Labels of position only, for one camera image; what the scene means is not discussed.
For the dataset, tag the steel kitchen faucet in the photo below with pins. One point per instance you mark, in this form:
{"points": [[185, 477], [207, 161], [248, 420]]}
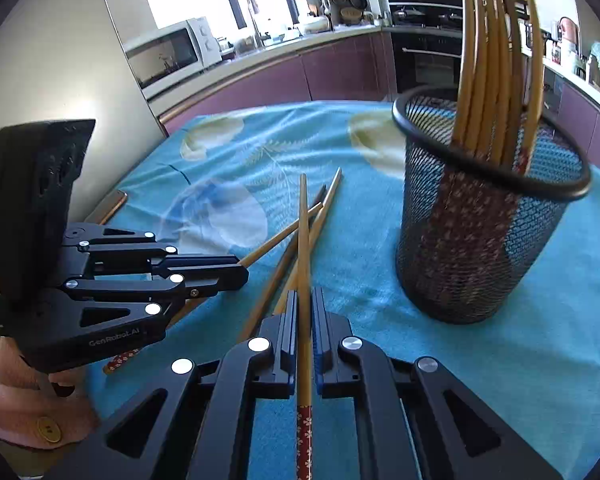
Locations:
{"points": [[254, 20]]}

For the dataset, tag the black integrated stove oven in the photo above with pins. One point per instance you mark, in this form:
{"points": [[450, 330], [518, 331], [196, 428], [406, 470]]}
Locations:
{"points": [[420, 60]]}

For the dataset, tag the black lidded pan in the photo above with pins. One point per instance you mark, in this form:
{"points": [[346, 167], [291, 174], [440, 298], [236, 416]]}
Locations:
{"points": [[450, 18], [408, 14]]}

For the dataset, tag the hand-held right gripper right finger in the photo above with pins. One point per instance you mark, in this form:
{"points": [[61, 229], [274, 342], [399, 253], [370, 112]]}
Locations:
{"points": [[320, 325]]}

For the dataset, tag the white microwave oven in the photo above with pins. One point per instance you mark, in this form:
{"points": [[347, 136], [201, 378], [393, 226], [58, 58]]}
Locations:
{"points": [[170, 55]]}

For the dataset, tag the white kitchen countertop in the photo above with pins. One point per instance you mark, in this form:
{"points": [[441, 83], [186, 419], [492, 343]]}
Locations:
{"points": [[260, 52]]}

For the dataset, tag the hanging black frying pan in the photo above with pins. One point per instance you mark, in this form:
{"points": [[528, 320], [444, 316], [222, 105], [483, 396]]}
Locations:
{"points": [[357, 0]]}

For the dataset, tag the pink electric kettle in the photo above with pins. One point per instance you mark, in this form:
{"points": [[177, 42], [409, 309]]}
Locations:
{"points": [[568, 30]]}

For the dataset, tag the white casserole pot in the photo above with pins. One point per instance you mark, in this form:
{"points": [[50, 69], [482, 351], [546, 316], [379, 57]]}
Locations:
{"points": [[316, 23]]}

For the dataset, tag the grey refrigerator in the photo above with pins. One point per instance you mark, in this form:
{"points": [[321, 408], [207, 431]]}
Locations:
{"points": [[55, 60]]}

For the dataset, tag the pink base cabinets with gap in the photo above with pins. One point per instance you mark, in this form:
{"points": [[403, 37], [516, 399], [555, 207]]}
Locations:
{"points": [[585, 120]]}

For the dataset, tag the woven bamboo basket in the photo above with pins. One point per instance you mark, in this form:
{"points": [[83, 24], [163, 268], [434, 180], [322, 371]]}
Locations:
{"points": [[351, 14]]}

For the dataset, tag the black mesh utensil holder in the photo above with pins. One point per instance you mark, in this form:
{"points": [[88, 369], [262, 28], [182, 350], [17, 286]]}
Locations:
{"points": [[460, 260]]}

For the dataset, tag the blue floral tablecloth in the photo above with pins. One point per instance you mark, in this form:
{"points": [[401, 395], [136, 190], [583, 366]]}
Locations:
{"points": [[360, 260]]}

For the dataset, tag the bunch of wooden chopsticks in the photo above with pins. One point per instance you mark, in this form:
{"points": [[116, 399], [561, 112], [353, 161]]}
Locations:
{"points": [[472, 85]]}

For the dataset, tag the gold smartphone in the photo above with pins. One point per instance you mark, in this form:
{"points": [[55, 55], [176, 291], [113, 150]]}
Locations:
{"points": [[112, 205]]}

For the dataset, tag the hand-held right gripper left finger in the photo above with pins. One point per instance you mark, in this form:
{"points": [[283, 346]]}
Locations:
{"points": [[290, 320]]}

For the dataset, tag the pink base cabinets long run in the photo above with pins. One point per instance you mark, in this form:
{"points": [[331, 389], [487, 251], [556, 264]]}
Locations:
{"points": [[280, 75]]}

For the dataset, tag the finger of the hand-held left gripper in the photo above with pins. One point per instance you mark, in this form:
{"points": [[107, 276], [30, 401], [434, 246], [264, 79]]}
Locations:
{"points": [[205, 262], [220, 282]]}

